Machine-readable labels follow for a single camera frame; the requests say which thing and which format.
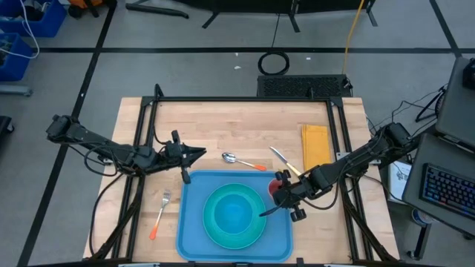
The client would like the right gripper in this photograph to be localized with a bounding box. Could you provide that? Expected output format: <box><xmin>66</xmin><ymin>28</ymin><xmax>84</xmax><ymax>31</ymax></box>
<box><xmin>258</xmin><ymin>169</ymin><xmax>315</xmax><ymax>223</ymax></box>

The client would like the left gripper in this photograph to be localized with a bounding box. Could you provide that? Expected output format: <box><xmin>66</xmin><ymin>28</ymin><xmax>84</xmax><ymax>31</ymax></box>
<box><xmin>163</xmin><ymin>130</ymin><xmax>207</xmax><ymax>185</ymax></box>

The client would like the pink cup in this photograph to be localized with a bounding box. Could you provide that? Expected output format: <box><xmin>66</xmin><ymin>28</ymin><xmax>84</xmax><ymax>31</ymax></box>
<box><xmin>267</xmin><ymin>177</ymin><xmax>283</xmax><ymax>197</ymax></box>

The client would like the orange-handled metal spoon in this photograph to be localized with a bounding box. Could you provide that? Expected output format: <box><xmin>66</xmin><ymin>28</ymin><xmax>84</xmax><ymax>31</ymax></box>
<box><xmin>221</xmin><ymin>151</ymin><xmax>268</xmax><ymax>172</ymax></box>

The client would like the blue ribbed bowl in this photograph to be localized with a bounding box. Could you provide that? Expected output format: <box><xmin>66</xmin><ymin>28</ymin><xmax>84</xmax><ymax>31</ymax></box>
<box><xmin>213</xmin><ymin>192</ymin><xmax>258</xmax><ymax>236</ymax></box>

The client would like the orange-handled metal fork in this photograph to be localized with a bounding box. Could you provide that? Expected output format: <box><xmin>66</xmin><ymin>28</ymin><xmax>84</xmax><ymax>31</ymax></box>
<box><xmin>148</xmin><ymin>188</ymin><xmax>173</xmax><ymax>241</ymax></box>

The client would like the yellow-handled metal knife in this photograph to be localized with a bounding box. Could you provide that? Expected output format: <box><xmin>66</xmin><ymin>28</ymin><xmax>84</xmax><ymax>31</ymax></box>
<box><xmin>269</xmin><ymin>145</ymin><xmax>304</xmax><ymax>178</ymax></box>

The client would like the teal plate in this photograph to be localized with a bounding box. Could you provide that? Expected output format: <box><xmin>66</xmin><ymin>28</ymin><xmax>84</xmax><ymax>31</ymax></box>
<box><xmin>202</xmin><ymin>182</ymin><xmax>268</xmax><ymax>251</ymax></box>

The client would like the blue plastic tray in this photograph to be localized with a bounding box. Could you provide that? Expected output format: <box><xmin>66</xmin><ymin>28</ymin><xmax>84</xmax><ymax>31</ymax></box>
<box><xmin>176</xmin><ymin>169</ymin><xmax>294</xmax><ymax>264</ymax></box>

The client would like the yellow cloth napkin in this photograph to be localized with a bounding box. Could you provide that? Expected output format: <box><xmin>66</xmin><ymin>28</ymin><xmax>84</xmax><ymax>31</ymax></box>
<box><xmin>301</xmin><ymin>124</ymin><xmax>333</xmax><ymax>172</ymax></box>

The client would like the white printed paper sheet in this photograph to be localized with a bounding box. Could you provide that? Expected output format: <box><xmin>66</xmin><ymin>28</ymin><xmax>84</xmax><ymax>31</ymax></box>
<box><xmin>387</xmin><ymin>159</ymin><xmax>413</xmax><ymax>203</ymax></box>

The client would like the grey desk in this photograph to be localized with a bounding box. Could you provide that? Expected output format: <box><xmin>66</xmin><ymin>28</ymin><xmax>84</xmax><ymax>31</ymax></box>
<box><xmin>402</xmin><ymin>132</ymin><xmax>475</xmax><ymax>238</ymax></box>

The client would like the white and blue roll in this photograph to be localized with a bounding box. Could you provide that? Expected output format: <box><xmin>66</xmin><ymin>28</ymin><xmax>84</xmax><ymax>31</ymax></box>
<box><xmin>410</xmin><ymin>207</ymin><xmax>436</xmax><ymax>228</ymax></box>

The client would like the black desk stand leg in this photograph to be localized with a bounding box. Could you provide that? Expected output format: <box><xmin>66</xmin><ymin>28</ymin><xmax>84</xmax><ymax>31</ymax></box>
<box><xmin>405</xmin><ymin>222</ymin><xmax>432</xmax><ymax>261</ymax></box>

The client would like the black pole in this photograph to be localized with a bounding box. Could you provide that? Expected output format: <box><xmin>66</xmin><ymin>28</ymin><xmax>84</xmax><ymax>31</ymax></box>
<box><xmin>124</xmin><ymin>2</ymin><xmax>190</xmax><ymax>20</ymax></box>

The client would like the black table with legs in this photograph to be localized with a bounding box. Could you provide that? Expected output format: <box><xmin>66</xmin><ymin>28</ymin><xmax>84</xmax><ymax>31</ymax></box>
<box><xmin>174</xmin><ymin>0</ymin><xmax>379</xmax><ymax>34</ymax></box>

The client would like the backlit black keyboard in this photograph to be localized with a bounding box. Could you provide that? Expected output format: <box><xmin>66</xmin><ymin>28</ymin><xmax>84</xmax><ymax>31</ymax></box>
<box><xmin>419</xmin><ymin>162</ymin><xmax>475</xmax><ymax>223</ymax></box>

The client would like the orange and black object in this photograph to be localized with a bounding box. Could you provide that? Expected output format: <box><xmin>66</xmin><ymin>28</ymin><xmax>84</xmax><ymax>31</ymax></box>
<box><xmin>67</xmin><ymin>0</ymin><xmax>118</xmax><ymax>19</ymax></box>

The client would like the grey metal bar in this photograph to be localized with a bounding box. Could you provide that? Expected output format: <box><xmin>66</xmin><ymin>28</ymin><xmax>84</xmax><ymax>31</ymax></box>
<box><xmin>0</xmin><ymin>84</ymin><xmax>33</xmax><ymax>98</ymax></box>

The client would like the black rounded object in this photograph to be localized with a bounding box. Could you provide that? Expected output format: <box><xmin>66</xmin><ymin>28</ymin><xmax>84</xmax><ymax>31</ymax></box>
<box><xmin>0</xmin><ymin>114</ymin><xmax>16</xmax><ymax>146</ymax></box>

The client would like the blue storage bin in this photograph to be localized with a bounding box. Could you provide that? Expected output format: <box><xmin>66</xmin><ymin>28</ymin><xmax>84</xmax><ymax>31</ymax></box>
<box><xmin>0</xmin><ymin>32</ymin><xmax>34</xmax><ymax>83</ymax></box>
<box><xmin>0</xmin><ymin>0</ymin><xmax>68</xmax><ymax>39</ymax></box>

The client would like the grey desk panel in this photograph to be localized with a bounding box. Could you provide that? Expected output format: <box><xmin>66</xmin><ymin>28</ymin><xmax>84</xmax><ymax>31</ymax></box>
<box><xmin>434</xmin><ymin>56</ymin><xmax>475</xmax><ymax>149</ymax></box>

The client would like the black device on panel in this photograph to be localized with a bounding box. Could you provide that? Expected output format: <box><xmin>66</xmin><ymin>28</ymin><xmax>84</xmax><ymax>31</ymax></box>
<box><xmin>462</xmin><ymin>58</ymin><xmax>475</xmax><ymax>90</ymax></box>

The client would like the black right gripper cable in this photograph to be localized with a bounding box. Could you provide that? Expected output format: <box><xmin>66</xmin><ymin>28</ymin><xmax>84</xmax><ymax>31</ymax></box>
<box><xmin>296</xmin><ymin>177</ymin><xmax>341</xmax><ymax>211</ymax></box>

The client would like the black metal table frame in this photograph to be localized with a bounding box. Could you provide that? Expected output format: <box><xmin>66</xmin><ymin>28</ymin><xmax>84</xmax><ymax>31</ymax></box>
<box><xmin>82</xmin><ymin>83</ymin><xmax>401</xmax><ymax>265</ymax></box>

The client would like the black arm base cable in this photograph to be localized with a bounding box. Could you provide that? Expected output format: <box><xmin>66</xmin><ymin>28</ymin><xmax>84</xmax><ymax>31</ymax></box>
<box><xmin>88</xmin><ymin>173</ymin><xmax>125</xmax><ymax>257</ymax></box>

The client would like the coiled black cable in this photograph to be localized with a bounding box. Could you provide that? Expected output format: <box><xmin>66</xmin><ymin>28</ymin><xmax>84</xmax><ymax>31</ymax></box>
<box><xmin>257</xmin><ymin>13</ymin><xmax>291</xmax><ymax>76</ymax></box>

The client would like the yellow cable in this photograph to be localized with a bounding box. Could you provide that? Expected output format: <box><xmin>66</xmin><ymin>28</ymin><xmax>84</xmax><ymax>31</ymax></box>
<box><xmin>341</xmin><ymin>0</ymin><xmax>367</xmax><ymax>75</ymax></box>

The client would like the white cable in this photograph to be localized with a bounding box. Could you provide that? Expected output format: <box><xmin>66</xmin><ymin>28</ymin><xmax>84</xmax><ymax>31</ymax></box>
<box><xmin>0</xmin><ymin>0</ymin><xmax>41</xmax><ymax>61</ymax></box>

